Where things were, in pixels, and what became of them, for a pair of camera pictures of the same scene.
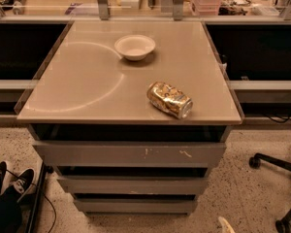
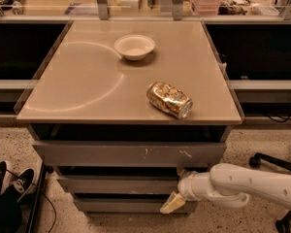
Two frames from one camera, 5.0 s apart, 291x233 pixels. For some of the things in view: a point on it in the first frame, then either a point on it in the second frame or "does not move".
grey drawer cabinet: [132, 113] does not move
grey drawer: [131, 184] does not move
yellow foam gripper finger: [225, 225] -> [193, 186]
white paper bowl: [135, 48] does not move
